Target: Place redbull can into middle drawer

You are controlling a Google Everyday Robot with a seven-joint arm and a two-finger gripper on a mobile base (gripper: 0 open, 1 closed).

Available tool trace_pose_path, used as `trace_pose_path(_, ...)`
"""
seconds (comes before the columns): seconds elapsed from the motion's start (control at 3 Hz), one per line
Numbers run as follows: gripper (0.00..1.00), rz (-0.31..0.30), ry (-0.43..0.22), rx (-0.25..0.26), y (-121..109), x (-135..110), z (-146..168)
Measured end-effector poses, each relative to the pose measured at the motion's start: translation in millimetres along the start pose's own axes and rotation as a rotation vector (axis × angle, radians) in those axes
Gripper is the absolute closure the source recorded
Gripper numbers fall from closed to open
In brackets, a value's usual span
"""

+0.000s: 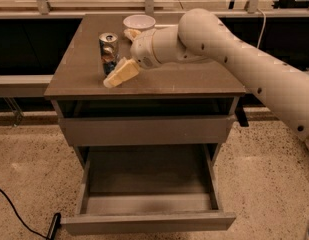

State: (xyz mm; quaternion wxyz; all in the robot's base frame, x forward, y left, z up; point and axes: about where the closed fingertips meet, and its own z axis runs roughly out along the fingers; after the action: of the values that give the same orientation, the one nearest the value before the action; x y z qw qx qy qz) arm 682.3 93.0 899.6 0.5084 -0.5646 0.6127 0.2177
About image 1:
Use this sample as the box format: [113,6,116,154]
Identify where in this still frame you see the grey drawer cabinet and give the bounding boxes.
[45,15,245,162]

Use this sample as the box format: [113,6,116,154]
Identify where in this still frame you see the black floor plug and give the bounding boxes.
[47,213,61,240]

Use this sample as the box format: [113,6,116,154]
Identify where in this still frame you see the black floor cable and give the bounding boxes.
[0,183,50,240]

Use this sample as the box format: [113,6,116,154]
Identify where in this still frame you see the white ceramic bowl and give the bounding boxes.
[123,15,156,31]

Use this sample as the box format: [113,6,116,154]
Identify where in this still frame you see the open grey middle drawer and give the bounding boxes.
[62,145,236,235]

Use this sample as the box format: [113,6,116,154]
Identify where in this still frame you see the grey top drawer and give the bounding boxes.
[59,116,235,146]

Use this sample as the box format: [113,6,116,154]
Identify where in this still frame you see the metal railing frame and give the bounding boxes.
[0,0,309,99]

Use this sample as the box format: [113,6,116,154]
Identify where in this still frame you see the white hanging cable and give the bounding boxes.
[255,7,267,50]

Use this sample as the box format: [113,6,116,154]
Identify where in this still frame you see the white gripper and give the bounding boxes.
[103,28,160,88]

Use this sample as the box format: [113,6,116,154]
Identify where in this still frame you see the red bull can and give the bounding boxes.
[99,32,119,75]

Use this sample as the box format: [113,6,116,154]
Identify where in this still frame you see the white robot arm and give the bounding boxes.
[104,9,309,240]

